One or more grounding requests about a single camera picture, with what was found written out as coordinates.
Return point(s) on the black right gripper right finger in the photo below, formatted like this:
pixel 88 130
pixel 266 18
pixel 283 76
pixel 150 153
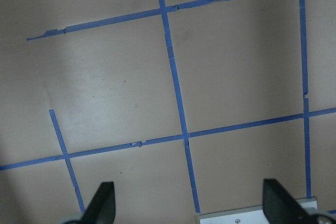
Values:
pixel 280 207

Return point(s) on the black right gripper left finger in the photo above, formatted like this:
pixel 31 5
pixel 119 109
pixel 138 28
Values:
pixel 102 208

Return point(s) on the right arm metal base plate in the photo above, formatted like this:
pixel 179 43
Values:
pixel 249 215

